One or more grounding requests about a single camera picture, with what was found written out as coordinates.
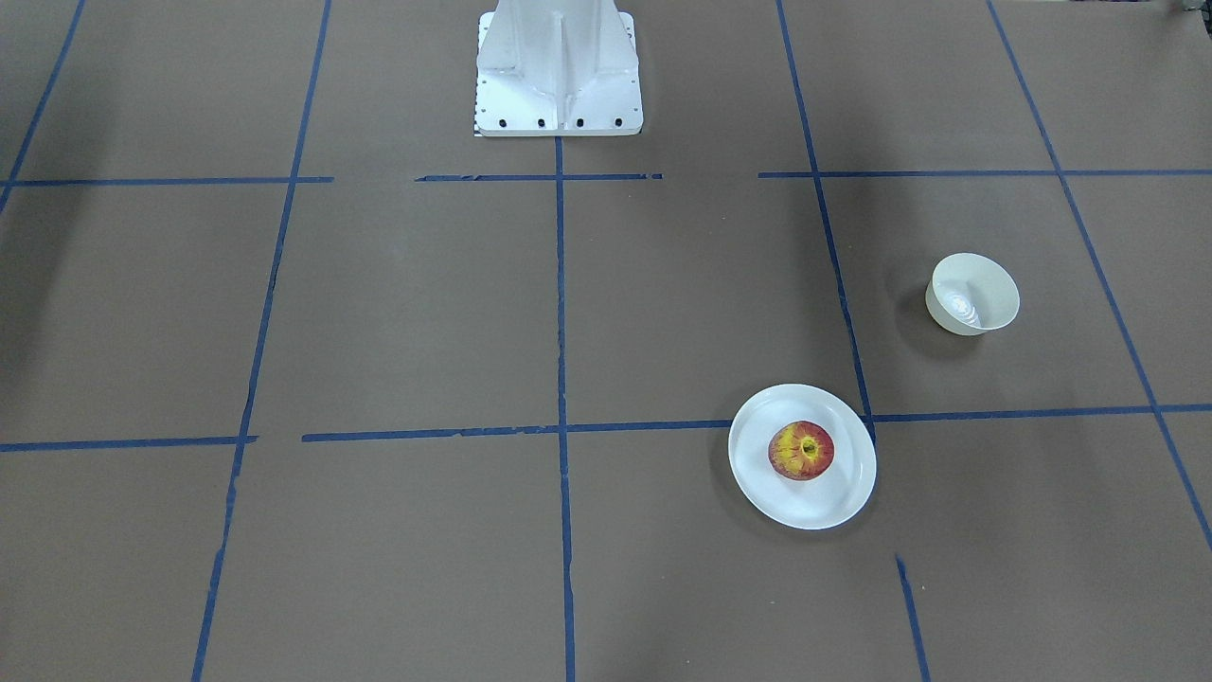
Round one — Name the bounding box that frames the red yellow apple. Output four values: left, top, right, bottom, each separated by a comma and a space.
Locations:
767, 422, 836, 482

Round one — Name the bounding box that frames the white round plate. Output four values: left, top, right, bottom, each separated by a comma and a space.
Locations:
728, 384, 877, 531

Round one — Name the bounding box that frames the white bowl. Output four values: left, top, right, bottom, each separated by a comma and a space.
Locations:
924, 252, 1021, 336

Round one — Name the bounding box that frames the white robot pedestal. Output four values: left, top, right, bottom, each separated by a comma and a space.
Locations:
473, 1, 645, 137

